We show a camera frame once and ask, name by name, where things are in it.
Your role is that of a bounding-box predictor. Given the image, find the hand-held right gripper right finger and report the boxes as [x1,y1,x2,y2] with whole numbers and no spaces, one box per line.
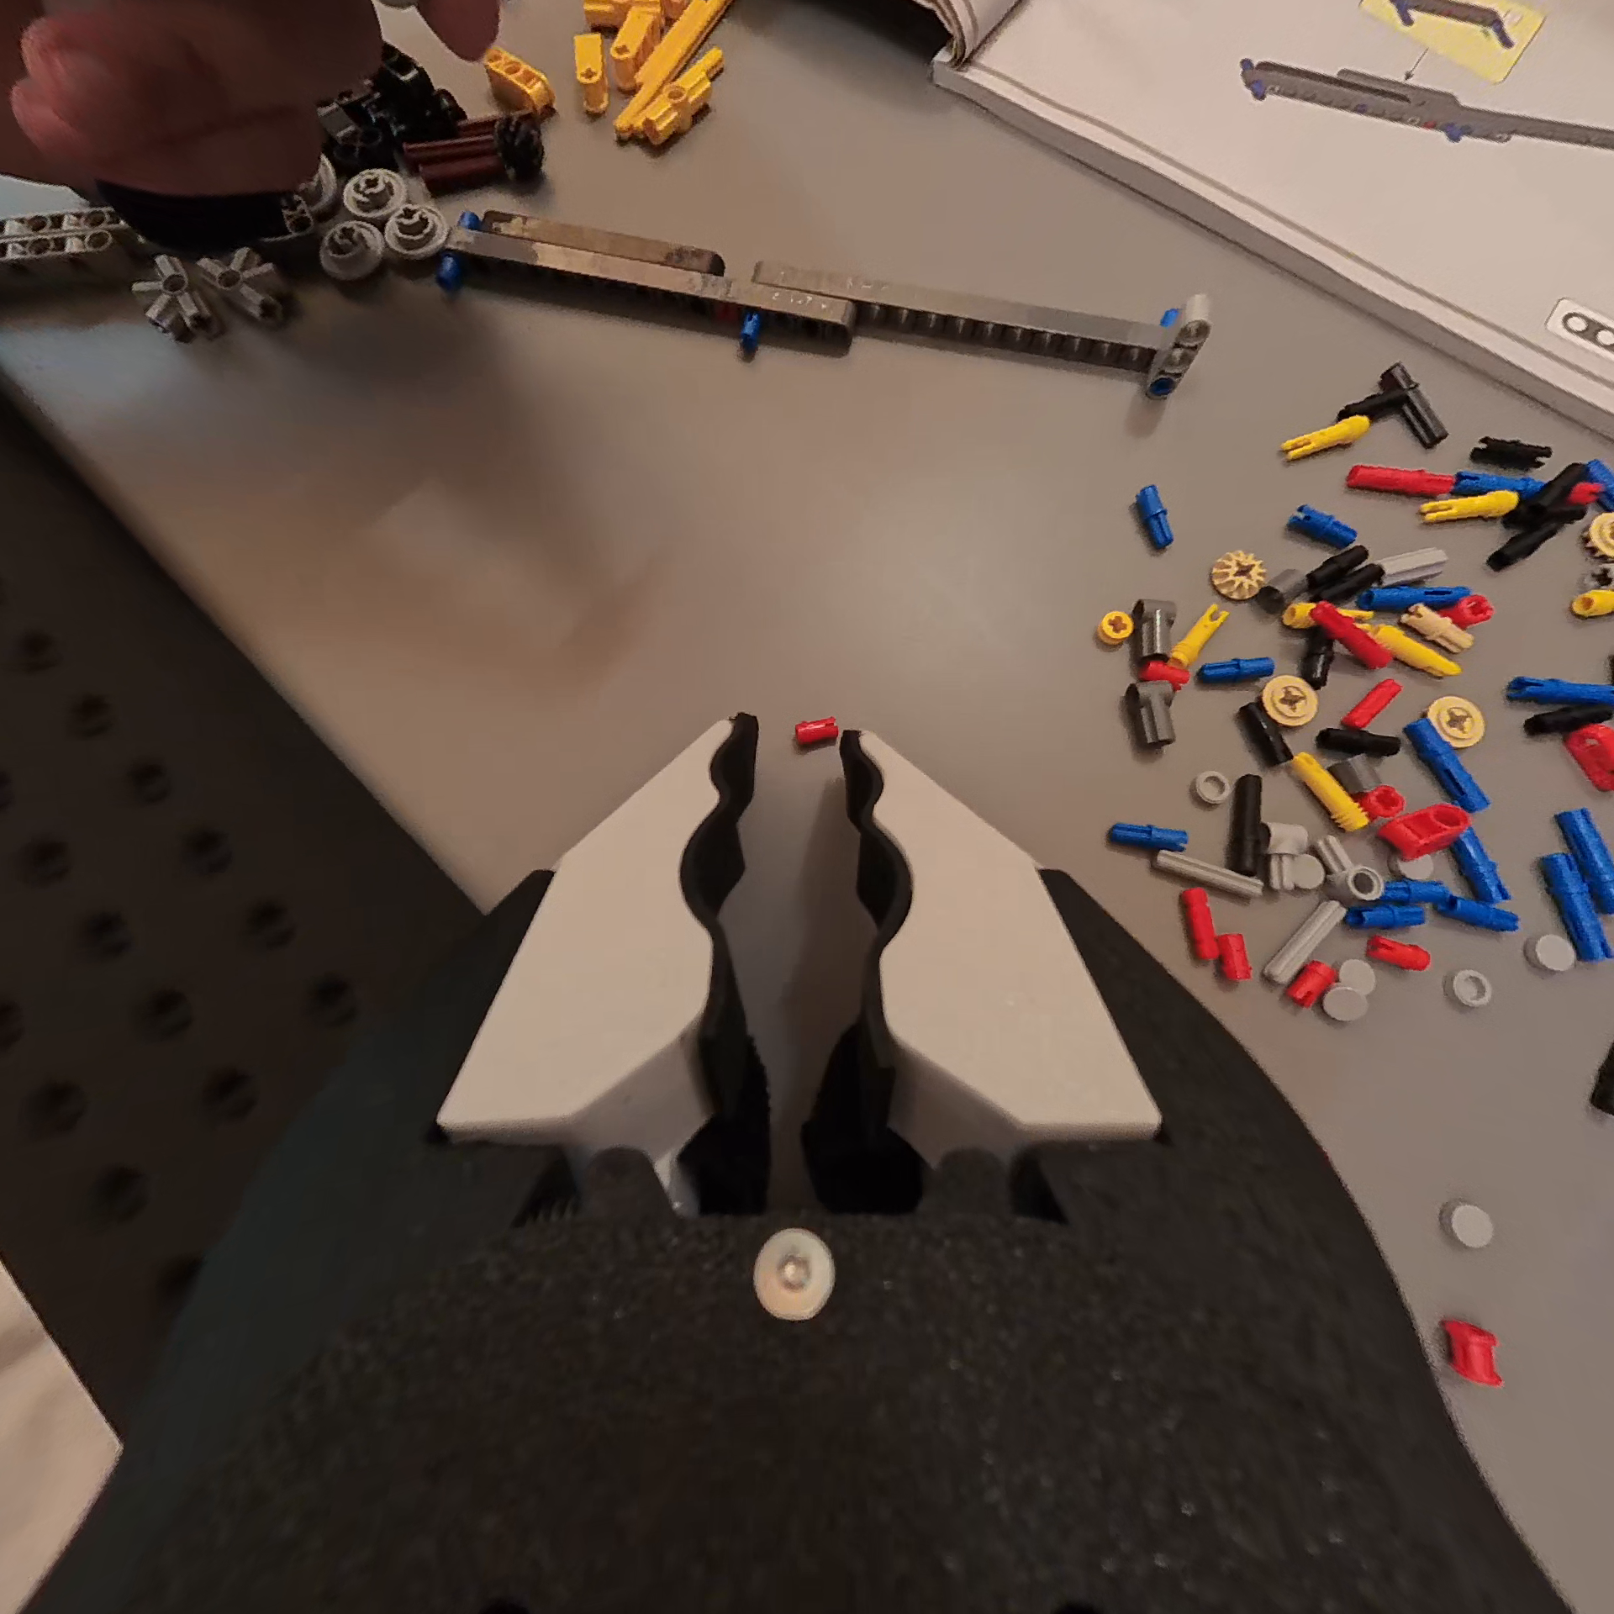
[805,729,1164,1176]

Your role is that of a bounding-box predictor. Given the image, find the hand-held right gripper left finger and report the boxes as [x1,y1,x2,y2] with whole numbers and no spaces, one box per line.
[436,714,772,1219]

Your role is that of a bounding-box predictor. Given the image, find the grey lego star connector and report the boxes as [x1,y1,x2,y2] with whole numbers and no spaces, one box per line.
[203,246,300,327]
[133,257,226,345]

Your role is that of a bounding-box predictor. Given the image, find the black lego connectors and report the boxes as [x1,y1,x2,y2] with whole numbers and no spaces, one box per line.
[315,46,473,174]

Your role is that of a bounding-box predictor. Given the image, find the dark brown lego connectors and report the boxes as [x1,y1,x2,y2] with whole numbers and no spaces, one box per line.
[401,112,549,195]

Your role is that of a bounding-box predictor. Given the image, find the pile of mixed lego pins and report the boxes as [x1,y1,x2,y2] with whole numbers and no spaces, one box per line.
[1096,364,1614,1024]

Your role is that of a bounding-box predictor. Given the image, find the group of yellow lego pieces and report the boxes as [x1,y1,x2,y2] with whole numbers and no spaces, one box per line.
[482,0,735,148]

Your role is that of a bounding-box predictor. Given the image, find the long grey lego beam assembly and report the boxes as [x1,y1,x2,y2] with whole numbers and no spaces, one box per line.
[436,209,1217,401]

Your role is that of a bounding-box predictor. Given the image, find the person's left hand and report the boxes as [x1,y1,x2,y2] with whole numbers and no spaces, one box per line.
[7,0,508,201]

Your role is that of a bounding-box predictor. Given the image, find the person's white shirt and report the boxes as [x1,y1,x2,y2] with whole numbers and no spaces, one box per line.
[0,1261,123,1614]

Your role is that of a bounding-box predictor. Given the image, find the open instruction booklet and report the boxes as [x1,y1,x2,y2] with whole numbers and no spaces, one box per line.
[933,0,1614,438]

